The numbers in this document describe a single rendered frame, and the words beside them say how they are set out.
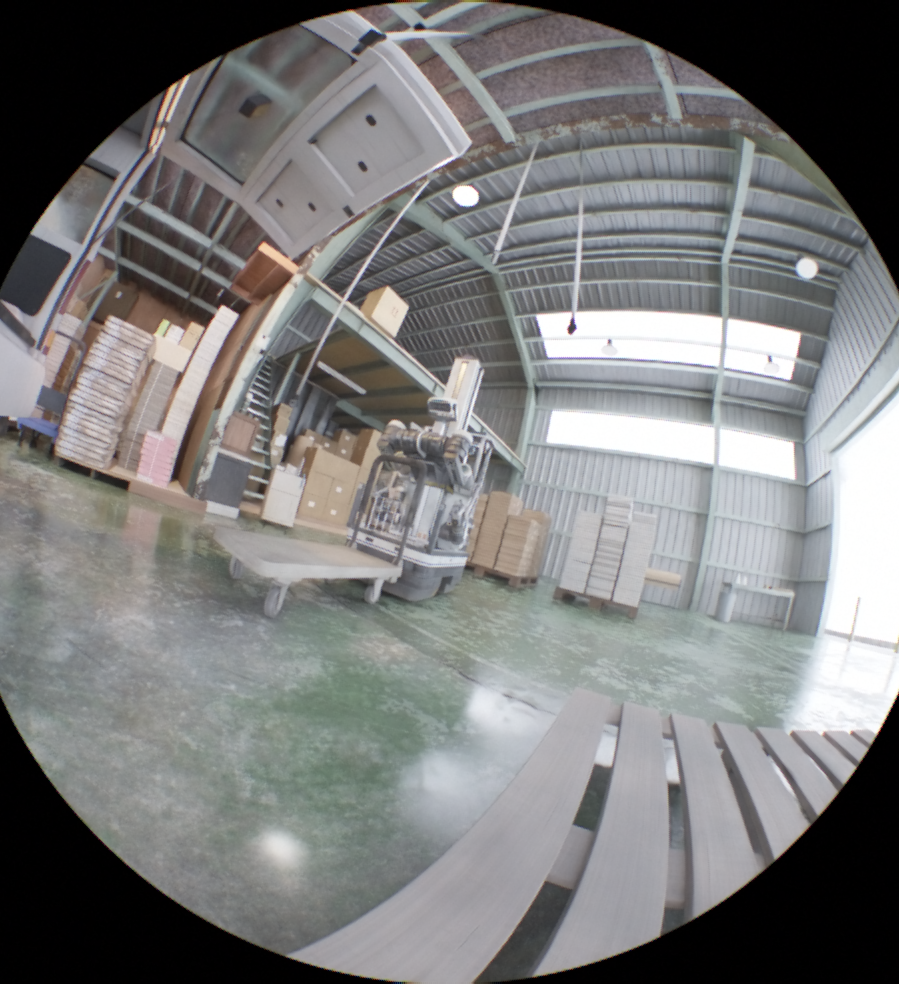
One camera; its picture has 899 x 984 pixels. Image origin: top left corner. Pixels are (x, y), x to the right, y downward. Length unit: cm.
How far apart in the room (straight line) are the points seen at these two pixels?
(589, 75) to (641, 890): 280
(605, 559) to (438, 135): 404
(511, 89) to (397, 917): 283
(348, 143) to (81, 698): 181
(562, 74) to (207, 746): 293
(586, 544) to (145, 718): 407
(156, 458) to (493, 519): 386
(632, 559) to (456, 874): 384
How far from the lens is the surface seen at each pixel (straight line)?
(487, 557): 423
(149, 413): 312
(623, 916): 42
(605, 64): 248
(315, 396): 735
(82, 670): 73
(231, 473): 287
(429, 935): 34
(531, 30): 249
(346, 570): 125
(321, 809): 54
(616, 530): 406
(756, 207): 694
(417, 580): 168
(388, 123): 149
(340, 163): 166
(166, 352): 321
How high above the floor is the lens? 44
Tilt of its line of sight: 7 degrees up
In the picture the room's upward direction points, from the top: 16 degrees clockwise
